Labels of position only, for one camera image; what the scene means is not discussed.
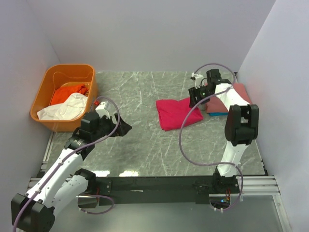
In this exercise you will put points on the magenta t shirt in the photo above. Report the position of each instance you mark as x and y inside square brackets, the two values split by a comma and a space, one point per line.
[172, 113]

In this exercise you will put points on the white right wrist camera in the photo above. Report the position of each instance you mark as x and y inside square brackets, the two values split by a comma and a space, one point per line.
[198, 79]

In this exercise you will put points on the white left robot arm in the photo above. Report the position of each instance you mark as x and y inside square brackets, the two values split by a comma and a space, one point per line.
[36, 210]

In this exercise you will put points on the orange t shirt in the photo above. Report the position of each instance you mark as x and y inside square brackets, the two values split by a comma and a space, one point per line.
[62, 93]

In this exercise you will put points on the folded blue t shirt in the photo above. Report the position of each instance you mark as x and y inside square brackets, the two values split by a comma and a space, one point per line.
[218, 114]

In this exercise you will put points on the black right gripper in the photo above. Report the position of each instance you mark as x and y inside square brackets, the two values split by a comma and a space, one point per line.
[196, 95]

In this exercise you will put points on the orange plastic laundry basket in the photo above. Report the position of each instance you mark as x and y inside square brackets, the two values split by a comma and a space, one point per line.
[59, 76]

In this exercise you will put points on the folded salmon pink t shirt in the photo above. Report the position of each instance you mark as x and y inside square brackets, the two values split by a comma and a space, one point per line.
[216, 106]

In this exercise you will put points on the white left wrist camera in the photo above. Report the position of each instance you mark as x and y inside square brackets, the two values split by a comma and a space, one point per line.
[103, 109]

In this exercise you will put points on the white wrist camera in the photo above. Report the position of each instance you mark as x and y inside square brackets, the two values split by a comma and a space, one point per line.
[198, 79]
[103, 109]

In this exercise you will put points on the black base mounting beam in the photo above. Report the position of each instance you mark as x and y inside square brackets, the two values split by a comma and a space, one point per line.
[163, 189]

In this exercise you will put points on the aluminium frame rail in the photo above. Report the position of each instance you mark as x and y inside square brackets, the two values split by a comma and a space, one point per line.
[253, 186]

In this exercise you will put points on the white t shirt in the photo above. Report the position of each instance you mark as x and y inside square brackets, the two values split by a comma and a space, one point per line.
[70, 109]

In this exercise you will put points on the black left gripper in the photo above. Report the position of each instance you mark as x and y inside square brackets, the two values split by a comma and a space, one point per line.
[116, 128]

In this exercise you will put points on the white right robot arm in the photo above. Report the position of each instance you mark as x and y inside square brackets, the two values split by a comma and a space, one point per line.
[241, 126]

